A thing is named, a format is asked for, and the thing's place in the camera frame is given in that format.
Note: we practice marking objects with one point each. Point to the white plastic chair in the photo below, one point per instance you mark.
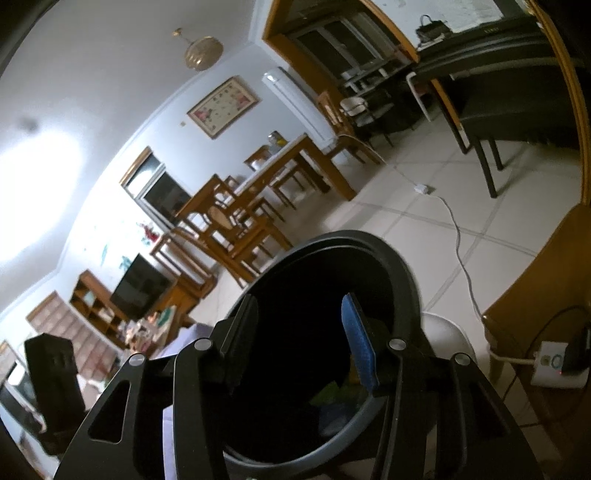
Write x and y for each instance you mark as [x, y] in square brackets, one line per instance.
[422, 99]

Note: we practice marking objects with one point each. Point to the black piano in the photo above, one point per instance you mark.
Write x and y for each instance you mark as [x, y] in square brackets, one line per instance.
[485, 39]

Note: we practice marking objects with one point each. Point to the ceiling lamp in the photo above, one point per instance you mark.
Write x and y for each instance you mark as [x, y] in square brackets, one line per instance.
[203, 53]

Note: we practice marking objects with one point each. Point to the white power strip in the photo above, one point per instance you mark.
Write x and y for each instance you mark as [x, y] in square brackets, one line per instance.
[547, 364]

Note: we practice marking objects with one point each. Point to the green wrapper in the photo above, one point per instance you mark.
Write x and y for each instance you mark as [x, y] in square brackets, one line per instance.
[330, 394]

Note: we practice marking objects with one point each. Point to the wooden dining table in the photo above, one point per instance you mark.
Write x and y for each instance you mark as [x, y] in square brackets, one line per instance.
[304, 147]

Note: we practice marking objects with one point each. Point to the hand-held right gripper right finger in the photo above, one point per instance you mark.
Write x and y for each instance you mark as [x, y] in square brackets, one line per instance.
[358, 341]

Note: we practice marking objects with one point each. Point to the black chair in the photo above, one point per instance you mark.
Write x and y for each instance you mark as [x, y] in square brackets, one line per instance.
[508, 110]

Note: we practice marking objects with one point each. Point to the metal kettle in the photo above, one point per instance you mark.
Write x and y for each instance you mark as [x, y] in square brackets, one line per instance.
[275, 139]

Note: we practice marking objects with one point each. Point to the window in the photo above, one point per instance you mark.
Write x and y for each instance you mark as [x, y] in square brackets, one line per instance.
[166, 194]

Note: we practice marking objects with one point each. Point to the wooden cabinet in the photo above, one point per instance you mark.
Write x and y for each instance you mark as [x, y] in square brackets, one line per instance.
[545, 277]

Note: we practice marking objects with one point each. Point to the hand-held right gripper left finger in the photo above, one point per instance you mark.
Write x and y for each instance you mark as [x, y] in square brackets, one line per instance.
[240, 341]

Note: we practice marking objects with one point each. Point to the beige roman blind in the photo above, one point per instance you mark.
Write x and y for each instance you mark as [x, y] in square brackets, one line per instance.
[60, 318]

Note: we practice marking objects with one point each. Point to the black handbag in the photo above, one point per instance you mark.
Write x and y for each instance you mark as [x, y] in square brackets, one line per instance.
[431, 28]

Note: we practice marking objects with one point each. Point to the black power adapter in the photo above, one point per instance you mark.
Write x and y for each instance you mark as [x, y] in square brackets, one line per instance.
[577, 350]

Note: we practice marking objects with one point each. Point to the white standing air conditioner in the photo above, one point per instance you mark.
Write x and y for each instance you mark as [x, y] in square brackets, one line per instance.
[295, 99]

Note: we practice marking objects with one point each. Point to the white charger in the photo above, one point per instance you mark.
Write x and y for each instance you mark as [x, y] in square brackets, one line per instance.
[422, 189]

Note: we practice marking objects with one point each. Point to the wooden door frame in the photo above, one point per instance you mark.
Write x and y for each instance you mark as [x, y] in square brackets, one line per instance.
[270, 32]

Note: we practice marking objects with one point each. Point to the wooden bookshelf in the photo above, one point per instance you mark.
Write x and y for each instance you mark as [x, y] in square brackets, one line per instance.
[90, 295]

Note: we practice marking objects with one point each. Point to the framed floral picture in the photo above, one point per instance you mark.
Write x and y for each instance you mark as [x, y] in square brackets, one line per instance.
[221, 107]

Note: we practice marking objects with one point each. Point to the wooden dining chair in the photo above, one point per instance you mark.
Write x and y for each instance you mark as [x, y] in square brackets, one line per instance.
[330, 110]
[258, 159]
[221, 217]
[184, 258]

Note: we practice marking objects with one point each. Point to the black television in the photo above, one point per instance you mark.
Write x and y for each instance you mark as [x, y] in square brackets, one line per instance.
[138, 288]

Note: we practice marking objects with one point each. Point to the black trash bin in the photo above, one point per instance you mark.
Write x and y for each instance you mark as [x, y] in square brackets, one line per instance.
[401, 277]

